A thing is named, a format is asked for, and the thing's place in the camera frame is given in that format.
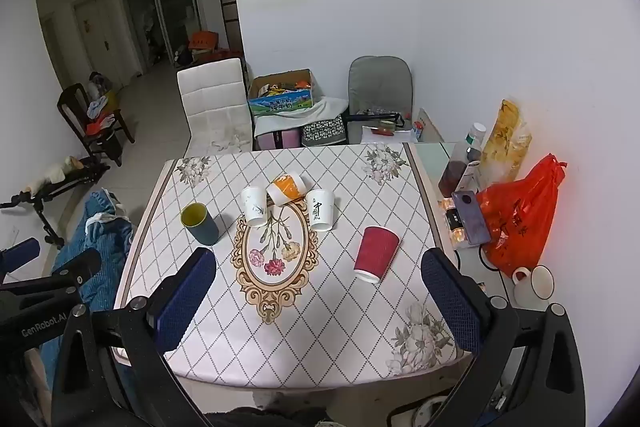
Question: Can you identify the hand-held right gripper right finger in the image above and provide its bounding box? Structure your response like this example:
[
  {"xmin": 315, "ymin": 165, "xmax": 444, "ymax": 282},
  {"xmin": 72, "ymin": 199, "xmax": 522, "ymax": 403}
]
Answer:
[{"xmin": 421, "ymin": 248, "xmax": 587, "ymax": 427}]

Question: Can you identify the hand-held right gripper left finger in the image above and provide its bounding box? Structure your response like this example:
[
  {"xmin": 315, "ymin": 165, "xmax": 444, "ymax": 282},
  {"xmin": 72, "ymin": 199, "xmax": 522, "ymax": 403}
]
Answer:
[{"xmin": 50, "ymin": 247, "xmax": 218, "ymax": 427}]

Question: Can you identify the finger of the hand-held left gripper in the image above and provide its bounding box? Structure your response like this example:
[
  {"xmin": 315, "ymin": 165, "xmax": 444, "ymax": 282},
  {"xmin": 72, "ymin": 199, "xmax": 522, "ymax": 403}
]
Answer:
[
  {"xmin": 0, "ymin": 237, "xmax": 42, "ymax": 276},
  {"xmin": 51, "ymin": 248, "xmax": 103, "ymax": 286}
]

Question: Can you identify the green cup yellow inside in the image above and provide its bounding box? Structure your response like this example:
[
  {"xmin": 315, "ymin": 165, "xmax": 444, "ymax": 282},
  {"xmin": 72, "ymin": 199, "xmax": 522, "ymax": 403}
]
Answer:
[{"xmin": 180, "ymin": 202, "xmax": 219, "ymax": 246}]

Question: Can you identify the red ribbed paper cup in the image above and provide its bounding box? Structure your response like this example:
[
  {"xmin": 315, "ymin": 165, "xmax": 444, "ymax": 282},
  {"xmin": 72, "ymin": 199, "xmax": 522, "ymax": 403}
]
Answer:
[{"xmin": 353, "ymin": 226, "xmax": 400, "ymax": 284}]

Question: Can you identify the white paper cup branch print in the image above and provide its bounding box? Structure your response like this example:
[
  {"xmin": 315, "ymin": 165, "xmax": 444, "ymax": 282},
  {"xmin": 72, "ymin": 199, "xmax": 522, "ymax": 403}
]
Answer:
[{"xmin": 240, "ymin": 185, "xmax": 270, "ymax": 228}]

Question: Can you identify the orange and white paper cup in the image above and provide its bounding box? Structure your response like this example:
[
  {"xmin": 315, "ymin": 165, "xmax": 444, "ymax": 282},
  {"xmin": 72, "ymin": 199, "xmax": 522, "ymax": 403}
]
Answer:
[{"xmin": 265, "ymin": 172, "xmax": 306, "ymax": 206}]

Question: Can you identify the white paper cup black print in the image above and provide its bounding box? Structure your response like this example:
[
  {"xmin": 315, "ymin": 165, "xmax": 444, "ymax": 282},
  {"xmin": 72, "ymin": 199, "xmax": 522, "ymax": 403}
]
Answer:
[{"xmin": 306, "ymin": 189, "xmax": 335, "ymax": 232}]

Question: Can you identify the blue cloth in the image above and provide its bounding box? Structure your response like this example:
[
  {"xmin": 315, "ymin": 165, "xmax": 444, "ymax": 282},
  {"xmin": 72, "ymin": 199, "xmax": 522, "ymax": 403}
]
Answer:
[{"xmin": 39, "ymin": 188, "xmax": 134, "ymax": 389}]

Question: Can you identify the black folding stand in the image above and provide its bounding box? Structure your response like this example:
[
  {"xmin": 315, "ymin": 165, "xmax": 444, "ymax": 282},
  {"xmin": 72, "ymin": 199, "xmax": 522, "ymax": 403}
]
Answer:
[{"xmin": 0, "ymin": 156, "xmax": 111, "ymax": 250}]

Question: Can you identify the white enamel mug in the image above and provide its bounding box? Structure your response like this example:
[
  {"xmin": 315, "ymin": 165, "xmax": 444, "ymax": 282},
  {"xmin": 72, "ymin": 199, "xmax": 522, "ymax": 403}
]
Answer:
[{"xmin": 511, "ymin": 264, "xmax": 556, "ymax": 299}]

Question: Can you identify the purple box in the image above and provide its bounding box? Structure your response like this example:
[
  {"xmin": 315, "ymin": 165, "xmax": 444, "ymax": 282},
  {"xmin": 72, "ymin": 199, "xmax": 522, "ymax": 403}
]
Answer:
[{"xmin": 451, "ymin": 190, "xmax": 494, "ymax": 246}]

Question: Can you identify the orange plastic bag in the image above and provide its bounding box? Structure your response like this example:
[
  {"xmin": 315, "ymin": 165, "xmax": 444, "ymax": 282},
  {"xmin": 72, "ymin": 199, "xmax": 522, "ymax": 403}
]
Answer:
[{"xmin": 475, "ymin": 153, "xmax": 569, "ymax": 279}]

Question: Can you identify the floral diamond pattern tablecloth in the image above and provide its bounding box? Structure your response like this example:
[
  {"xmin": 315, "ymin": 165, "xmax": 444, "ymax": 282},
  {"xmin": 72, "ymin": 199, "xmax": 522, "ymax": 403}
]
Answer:
[{"xmin": 114, "ymin": 143, "xmax": 474, "ymax": 391}]

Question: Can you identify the dark bottle white cap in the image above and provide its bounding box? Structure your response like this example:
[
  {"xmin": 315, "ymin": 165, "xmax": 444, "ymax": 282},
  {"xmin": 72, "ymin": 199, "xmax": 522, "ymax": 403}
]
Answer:
[{"xmin": 438, "ymin": 122, "xmax": 487, "ymax": 198}]

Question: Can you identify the dark wooden chair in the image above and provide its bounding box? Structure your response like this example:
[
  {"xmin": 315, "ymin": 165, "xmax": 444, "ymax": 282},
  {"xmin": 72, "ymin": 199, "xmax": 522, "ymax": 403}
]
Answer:
[{"xmin": 56, "ymin": 83, "xmax": 136, "ymax": 168}]

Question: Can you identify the pile of clothes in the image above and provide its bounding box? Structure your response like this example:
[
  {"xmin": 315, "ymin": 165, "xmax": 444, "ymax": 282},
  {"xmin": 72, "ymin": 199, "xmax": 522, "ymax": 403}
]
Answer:
[{"xmin": 85, "ymin": 71, "xmax": 122, "ymax": 136}]

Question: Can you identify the yellow plastic bag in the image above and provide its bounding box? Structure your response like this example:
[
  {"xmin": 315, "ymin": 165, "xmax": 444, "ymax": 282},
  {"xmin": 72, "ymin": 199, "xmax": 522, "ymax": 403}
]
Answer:
[{"xmin": 479, "ymin": 99, "xmax": 534, "ymax": 188}]

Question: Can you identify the brown board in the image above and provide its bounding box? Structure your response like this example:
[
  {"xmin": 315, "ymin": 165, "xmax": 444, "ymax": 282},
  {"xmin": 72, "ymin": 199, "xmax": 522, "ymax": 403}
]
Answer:
[{"xmin": 417, "ymin": 107, "xmax": 445, "ymax": 144}]

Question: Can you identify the pink case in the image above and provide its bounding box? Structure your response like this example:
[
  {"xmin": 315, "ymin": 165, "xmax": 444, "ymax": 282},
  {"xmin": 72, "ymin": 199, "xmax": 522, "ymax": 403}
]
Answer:
[{"xmin": 254, "ymin": 130, "xmax": 304, "ymax": 152}]

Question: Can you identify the white padded chair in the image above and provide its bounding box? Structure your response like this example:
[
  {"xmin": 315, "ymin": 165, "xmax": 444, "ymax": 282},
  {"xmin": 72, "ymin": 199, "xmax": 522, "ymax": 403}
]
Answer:
[{"xmin": 176, "ymin": 57, "xmax": 254, "ymax": 156}]

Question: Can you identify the black umbrella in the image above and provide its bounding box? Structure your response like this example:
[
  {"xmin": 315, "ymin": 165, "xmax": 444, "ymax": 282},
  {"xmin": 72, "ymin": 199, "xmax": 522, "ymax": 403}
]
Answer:
[{"xmin": 347, "ymin": 111, "xmax": 406, "ymax": 128}]

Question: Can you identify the black and white patterned bag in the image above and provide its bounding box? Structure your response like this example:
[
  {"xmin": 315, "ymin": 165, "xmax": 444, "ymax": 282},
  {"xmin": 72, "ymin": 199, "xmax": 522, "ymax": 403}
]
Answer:
[{"xmin": 301, "ymin": 116, "xmax": 349, "ymax": 148}]

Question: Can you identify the wooden door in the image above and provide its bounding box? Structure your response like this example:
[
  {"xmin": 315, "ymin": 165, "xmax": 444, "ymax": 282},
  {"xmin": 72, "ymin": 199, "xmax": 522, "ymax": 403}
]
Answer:
[{"xmin": 74, "ymin": 0, "xmax": 124, "ymax": 88}]

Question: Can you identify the cardboard box of snacks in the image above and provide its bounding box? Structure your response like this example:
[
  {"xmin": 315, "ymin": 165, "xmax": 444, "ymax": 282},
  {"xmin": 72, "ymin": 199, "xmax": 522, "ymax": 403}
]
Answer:
[{"xmin": 248, "ymin": 68, "xmax": 321, "ymax": 116}]

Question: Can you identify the grey padded chair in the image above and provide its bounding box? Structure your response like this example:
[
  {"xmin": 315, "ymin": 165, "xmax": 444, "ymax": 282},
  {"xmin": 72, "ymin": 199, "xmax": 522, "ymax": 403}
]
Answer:
[{"xmin": 347, "ymin": 56, "xmax": 414, "ymax": 146}]

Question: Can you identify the white cloth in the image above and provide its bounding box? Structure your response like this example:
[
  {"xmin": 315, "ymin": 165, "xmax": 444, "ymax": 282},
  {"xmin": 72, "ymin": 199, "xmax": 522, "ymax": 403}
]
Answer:
[{"xmin": 253, "ymin": 96, "xmax": 349, "ymax": 138}]

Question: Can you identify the orange box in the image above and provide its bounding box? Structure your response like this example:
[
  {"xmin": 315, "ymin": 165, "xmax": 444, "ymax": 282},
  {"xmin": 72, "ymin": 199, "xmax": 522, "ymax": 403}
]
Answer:
[{"xmin": 187, "ymin": 31, "xmax": 221, "ymax": 53}]

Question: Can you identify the sliding glass door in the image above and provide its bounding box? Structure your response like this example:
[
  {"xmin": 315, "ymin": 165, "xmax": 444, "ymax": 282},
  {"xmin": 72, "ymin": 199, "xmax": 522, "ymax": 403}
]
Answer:
[{"xmin": 119, "ymin": 0, "xmax": 202, "ymax": 76}]

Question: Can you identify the black cable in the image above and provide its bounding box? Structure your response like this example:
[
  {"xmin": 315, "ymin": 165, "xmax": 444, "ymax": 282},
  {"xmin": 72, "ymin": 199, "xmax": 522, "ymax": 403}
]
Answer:
[{"xmin": 478, "ymin": 245, "xmax": 502, "ymax": 274}]

